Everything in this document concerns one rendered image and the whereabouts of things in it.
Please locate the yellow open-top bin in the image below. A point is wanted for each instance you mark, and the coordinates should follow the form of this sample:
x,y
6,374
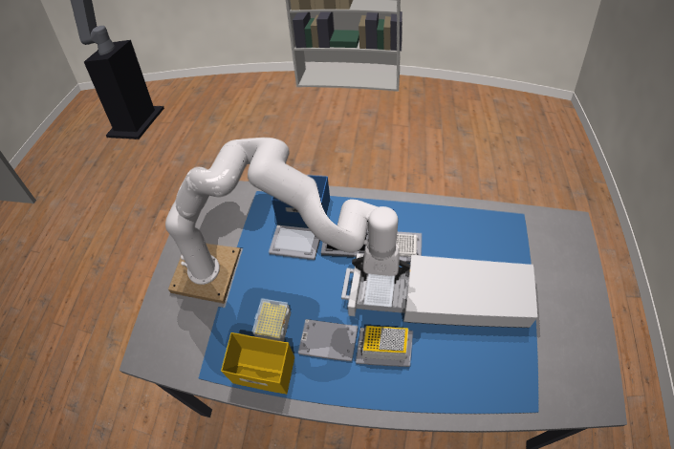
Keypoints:
x,y
250,358

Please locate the dark blue open-top bin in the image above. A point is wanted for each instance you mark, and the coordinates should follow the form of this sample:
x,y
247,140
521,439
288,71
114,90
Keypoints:
x,y
287,214

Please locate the blue bench mat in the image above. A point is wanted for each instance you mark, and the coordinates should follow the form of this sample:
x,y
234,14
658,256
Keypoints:
x,y
453,369

